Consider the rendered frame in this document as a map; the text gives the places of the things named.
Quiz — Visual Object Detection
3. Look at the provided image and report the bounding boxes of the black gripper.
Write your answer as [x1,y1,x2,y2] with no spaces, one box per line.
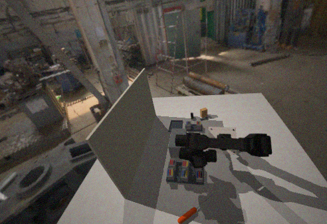
[179,147,217,164]

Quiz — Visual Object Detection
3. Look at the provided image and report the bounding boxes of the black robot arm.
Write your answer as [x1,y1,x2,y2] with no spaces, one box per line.
[175,133,272,168]

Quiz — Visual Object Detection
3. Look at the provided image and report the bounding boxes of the orange-handled screwdriver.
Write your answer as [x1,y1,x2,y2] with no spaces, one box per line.
[177,198,210,224]

